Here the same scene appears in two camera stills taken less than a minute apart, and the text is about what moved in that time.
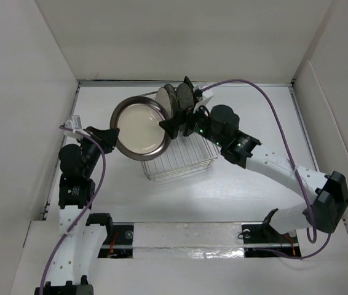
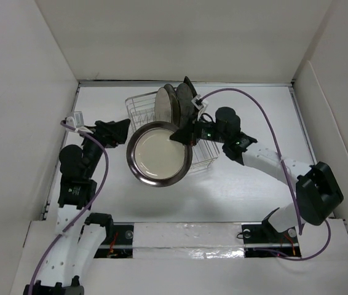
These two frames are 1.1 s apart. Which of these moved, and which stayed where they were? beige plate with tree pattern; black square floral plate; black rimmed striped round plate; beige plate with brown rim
Moved: beige plate with brown rim
Stayed: beige plate with tree pattern; black square floral plate; black rimmed striped round plate
